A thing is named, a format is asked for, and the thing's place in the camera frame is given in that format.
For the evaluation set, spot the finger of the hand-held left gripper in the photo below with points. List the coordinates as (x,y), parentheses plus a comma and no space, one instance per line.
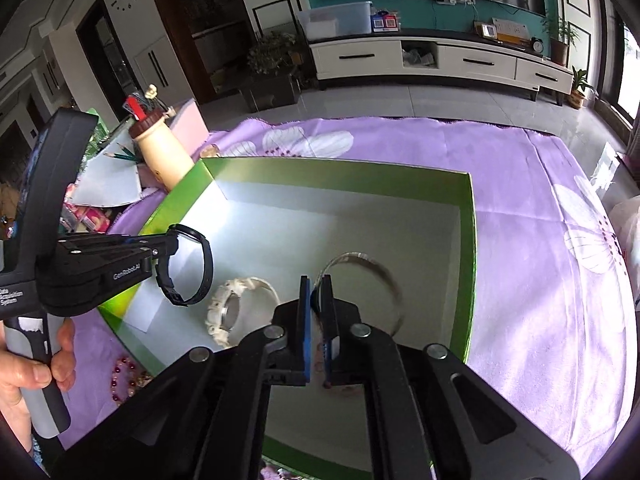
(120,259)
(120,241)

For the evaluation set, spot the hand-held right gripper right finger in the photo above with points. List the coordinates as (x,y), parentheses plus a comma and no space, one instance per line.
(328,332)

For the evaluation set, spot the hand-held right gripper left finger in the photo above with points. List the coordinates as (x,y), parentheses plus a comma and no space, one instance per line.
(304,332)

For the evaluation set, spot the silver bangle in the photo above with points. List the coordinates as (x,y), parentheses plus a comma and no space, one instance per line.
(372,261)

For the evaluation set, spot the black wrist watch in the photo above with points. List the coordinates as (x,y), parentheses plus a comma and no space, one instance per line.
(206,260)

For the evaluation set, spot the green cardboard box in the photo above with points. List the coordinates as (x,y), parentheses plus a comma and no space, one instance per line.
(350,220)

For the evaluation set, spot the person's left hand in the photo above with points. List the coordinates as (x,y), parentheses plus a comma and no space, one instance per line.
(25,375)

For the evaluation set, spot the pink snack packet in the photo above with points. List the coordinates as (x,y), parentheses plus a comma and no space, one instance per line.
(90,219)

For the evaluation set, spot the white paper sheet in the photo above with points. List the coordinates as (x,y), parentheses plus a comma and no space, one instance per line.
(107,180)

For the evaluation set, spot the green pencil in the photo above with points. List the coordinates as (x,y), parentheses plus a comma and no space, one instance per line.
(115,156)
(125,150)

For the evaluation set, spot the cream pen holder bottle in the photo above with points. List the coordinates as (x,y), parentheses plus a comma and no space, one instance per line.
(160,155)

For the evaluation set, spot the red stationery tool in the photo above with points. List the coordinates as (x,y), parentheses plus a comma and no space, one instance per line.
(134,106)

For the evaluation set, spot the cream figure pen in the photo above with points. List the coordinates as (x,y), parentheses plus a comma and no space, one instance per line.
(151,92)

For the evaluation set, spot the pink box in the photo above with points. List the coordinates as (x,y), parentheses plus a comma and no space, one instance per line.
(192,125)

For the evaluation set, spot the purple floral cloth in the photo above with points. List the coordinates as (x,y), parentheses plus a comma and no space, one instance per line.
(525,210)

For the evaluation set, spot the leafy potted plant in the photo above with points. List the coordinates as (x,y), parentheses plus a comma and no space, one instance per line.
(272,52)

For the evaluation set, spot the white tv cabinet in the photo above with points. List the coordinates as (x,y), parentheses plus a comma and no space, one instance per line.
(450,62)

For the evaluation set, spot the clear plastic storage box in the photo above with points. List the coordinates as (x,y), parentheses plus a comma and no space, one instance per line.
(335,22)

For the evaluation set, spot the white desk calendar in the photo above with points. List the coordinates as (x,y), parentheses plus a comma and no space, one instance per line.
(505,31)

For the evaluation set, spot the small potted plant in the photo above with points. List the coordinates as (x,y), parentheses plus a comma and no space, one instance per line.
(579,87)

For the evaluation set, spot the small alarm clock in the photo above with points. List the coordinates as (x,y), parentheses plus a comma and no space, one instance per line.
(538,46)

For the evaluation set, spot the tall potted plant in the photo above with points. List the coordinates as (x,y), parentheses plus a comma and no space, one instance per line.
(560,42)

